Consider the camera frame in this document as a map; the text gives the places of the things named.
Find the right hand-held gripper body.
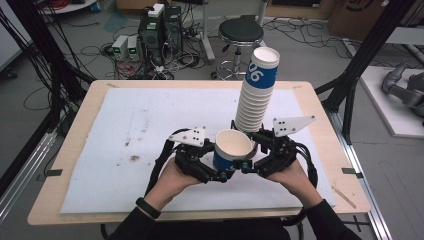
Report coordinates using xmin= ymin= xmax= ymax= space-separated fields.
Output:
xmin=254 ymin=115 xmax=317 ymax=179

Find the black computer tower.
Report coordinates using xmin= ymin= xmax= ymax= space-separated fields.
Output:
xmin=137 ymin=12 xmax=166 ymax=67
xmin=162 ymin=5 xmax=184 ymax=55

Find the thin wooden strip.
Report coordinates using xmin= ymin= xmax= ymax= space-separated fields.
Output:
xmin=331 ymin=185 xmax=357 ymax=210

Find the blue banded paper cup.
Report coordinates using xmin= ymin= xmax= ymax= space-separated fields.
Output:
xmin=212 ymin=128 xmax=256 ymax=173

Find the person's left hand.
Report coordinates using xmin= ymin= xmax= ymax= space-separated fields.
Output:
xmin=143 ymin=157 xmax=205 ymax=212

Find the aluminium rail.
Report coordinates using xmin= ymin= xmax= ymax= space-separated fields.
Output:
xmin=328 ymin=111 xmax=395 ymax=240
xmin=0 ymin=131 xmax=58 ymax=222

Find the black frame post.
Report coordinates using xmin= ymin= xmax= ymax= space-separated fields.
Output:
xmin=314 ymin=0 xmax=418 ymax=145

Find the person's right hand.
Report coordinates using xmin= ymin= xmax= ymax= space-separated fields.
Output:
xmin=264 ymin=159 xmax=324 ymax=210

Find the black wristband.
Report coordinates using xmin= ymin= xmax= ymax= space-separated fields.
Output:
xmin=135 ymin=196 xmax=162 ymax=220

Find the white foam mat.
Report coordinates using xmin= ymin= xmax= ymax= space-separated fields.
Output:
xmin=60 ymin=86 xmax=337 ymax=215

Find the grey power supply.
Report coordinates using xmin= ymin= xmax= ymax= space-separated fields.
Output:
xmin=127 ymin=35 xmax=141 ymax=62
xmin=111 ymin=34 xmax=130 ymax=62

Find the black round stool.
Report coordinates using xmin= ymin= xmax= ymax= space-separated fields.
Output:
xmin=210 ymin=14 xmax=268 ymax=81

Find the white box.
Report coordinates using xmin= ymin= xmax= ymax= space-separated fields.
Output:
xmin=147 ymin=2 xmax=166 ymax=19

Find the wooden table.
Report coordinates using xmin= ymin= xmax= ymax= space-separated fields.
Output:
xmin=27 ymin=79 xmax=372 ymax=226

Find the white floor board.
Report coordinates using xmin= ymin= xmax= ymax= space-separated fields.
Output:
xmin=359 ymin=65 xmax=424 ymax=140

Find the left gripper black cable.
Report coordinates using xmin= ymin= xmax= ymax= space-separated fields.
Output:
xmin=143 ymin=127 xmax=192 ymax=198

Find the stack of white paper cups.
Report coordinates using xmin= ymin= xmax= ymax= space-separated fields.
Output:
xmin=233 ymin=46 xmax=281 ymax=134

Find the cardboard box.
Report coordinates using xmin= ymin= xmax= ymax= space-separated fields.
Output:
xmin=327 ymin=0 xmax=390 ymax=42

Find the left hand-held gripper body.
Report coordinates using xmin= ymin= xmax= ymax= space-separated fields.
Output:
xmin=168 ymin=126 xmax=216 ymax=183

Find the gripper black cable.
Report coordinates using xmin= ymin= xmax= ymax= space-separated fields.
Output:
xmin=282 ymin=141 xmax=320 ymax=228
xmin=143 ymin=127 xmax=192 ymax=198

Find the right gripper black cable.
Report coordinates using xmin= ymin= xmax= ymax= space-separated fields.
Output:
xmin=282 ymin=141 xmax=320 ymax=228

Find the black frame with cables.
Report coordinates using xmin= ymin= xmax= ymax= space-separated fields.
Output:
xmin=0 ymin=0 xmax=97 ymax=135

